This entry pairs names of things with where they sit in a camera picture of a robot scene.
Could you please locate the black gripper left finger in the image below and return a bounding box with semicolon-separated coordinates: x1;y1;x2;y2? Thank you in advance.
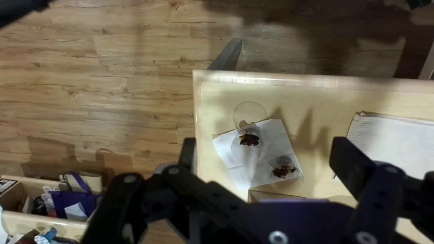
178;137;197;171

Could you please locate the wooden box with clutter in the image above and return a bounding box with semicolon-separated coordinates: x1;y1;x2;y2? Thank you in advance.
0;172;103;241

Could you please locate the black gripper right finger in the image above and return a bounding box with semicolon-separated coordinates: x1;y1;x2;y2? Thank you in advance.
330;137;376;199

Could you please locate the beige cloth towel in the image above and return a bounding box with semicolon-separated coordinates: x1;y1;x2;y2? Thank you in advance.
348;113;434;179

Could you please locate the clear cup with dried fruit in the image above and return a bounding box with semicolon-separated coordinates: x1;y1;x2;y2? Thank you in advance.
234;102;269;148

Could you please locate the brown paper shopping bag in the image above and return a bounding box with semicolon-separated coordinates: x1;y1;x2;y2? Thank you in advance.
249;190;357;207

